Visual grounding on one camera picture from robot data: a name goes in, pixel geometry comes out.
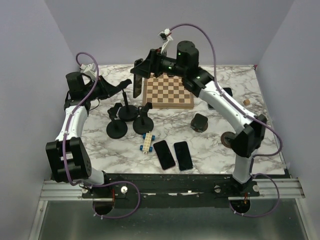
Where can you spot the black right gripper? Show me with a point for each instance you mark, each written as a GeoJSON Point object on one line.
{"type": "Point", "coordinates": [152, 63]}

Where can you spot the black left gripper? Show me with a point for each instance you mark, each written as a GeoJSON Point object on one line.
{"type": "Point", "coordinates": [107, 89]}

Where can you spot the black phone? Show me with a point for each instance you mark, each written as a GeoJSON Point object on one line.
{"type": "Point", "coordinates": [137, 81]}
{"type": "Point", "coordinates": [228, 90]}

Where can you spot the black round phone stand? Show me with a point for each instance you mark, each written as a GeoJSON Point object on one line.
{"type": "Point", "coordinates": [127, 113]}

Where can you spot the black stand for pink phone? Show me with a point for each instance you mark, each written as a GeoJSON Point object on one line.
{"type": "Point", "coordinates": [117, 128]}

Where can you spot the black stand with blue phone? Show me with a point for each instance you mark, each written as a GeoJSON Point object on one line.
{"type": "Point", "coordinates": [143, 124]}

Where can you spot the pink phone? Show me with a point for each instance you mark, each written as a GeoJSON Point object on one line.
{"type": "Point", "coordinates": [164, 155]}

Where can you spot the blue phone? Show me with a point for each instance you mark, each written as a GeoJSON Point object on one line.
{"type": "Point", "coordinates": [183, 156]}

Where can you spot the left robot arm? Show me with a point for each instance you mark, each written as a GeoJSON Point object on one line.
{"type": "Point", "coordinates": [67, 155]}

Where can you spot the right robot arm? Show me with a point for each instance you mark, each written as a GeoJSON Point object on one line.
{"type": "Point", "coordinates": [249, 128]}

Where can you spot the brown base phone stand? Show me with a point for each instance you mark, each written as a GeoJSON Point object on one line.
{"type": "Point", "coordinates": [227, 139]}

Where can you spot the wooden chessboard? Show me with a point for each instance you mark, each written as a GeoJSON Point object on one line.
{"type": "Point", "coordinates": [166, 92]}

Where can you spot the blue white toy block car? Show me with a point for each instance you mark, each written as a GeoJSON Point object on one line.
{"type": "Point", "coordinates": [146, 147]}

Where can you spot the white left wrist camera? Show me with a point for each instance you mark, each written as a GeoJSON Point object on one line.
{"type": "Point", "coordinates": [89, 70]}

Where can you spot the black mounting rail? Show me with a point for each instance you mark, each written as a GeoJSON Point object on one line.
{"type": "Point", "coordinates": [156, 191]}

